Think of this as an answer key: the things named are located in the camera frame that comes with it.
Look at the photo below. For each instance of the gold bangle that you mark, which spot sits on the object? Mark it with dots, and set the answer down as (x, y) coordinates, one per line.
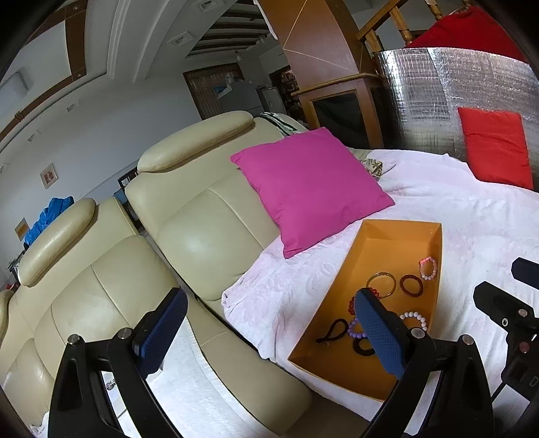
(370, 278)

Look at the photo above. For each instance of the grey refrigerator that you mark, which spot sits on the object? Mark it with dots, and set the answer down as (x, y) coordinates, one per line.
(240, 97)

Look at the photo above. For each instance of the pale pink blanket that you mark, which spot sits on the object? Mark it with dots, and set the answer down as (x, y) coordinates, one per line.
(484, 219)

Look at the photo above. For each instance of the dark wooden chair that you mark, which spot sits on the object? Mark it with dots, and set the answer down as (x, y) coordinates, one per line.
(126, 177)

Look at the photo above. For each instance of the white refrigerator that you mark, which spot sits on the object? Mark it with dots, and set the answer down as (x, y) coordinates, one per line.
(271, 101)

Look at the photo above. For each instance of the dark shelf unit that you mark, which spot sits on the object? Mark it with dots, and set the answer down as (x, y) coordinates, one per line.
(286, 88)

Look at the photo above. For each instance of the small framed picture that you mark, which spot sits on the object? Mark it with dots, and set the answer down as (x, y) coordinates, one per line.
(48, 177)

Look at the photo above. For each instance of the flat red cushion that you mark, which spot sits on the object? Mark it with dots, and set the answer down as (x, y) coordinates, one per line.
(497, 147)

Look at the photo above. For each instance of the cream leather sofa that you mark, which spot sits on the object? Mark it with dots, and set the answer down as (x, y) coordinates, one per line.
(202, 219)

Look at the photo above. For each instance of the plump red cushion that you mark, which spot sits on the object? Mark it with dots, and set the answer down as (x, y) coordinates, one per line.
(463, 33)

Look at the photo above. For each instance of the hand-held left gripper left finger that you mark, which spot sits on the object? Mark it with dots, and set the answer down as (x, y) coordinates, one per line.
(164, 328)

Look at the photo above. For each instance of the brown lattice door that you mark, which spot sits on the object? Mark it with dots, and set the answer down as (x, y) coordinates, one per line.
(206, 92)

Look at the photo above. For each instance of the yellow framed picture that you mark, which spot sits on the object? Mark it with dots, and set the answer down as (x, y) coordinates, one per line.
(22, 229)

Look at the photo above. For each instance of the dark red bangle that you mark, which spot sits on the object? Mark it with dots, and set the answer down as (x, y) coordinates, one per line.
(403, 281)

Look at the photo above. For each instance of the silver foil mat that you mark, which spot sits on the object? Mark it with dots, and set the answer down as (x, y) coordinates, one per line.
(421, 97)

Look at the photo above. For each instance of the blue cloth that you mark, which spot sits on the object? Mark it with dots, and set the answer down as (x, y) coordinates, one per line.
(46, 219)

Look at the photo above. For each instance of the striped cloth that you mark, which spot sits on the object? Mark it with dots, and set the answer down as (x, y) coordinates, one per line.
(282, 122)

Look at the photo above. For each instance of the white fuzzy seat cover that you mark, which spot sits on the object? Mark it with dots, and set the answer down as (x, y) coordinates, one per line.
(189, 387)

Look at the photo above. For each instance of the pink cushion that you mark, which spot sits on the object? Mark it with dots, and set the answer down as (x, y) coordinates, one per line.
(311, 185)

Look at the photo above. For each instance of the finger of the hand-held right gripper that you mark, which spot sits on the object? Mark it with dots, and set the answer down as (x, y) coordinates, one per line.
(528, 273)
(501, 307)

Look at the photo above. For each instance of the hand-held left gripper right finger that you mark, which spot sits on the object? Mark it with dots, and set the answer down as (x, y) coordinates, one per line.
(379, 332)

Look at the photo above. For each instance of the wooden railing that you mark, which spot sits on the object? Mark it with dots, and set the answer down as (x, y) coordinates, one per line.
(396, 21)

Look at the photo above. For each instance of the orange box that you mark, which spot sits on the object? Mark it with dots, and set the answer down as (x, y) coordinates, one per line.
(379, 248)

